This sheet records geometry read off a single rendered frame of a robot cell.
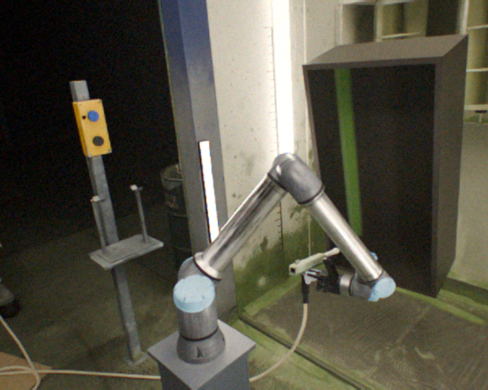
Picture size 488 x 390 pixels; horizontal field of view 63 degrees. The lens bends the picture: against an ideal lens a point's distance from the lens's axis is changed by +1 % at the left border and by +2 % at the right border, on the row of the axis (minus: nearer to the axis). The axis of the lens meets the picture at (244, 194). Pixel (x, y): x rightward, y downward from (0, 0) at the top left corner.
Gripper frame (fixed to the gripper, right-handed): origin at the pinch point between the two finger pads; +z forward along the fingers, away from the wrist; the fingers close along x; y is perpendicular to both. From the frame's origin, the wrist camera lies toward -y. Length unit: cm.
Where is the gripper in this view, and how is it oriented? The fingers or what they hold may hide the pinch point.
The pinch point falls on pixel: (303, 270)
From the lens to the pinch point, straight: 200.5
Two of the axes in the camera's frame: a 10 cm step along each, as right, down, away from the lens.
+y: -0.2, 9.9, 1.3
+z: -8.0, -0.9, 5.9
